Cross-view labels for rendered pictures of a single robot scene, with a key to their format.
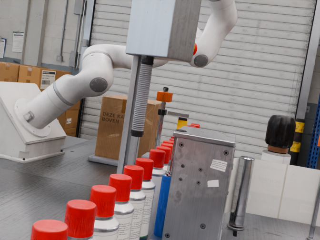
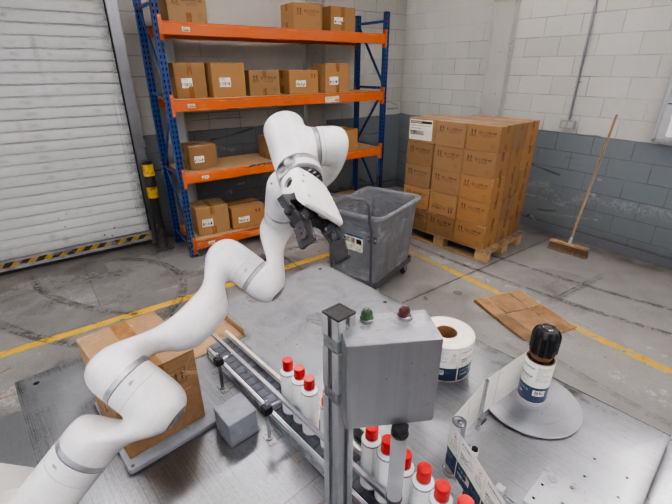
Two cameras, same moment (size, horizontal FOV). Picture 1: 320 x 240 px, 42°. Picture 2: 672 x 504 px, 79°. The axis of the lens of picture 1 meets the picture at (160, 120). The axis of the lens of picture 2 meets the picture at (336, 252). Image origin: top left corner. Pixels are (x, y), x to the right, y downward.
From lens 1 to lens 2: 1.21 m
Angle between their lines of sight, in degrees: 54
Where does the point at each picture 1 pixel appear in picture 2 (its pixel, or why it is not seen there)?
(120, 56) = (164, 347)
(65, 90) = (105, 457)
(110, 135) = not seen: hidden behind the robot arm
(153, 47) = (406, 415)
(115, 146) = not seen: hidden behind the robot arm
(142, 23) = (377, 392)
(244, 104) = (63, 159)
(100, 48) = (127, 358)
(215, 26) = (281, 245)
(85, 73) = (154, 423)
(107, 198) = not seen: outside the picture
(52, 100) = (81, 486)
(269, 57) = (71, 89)
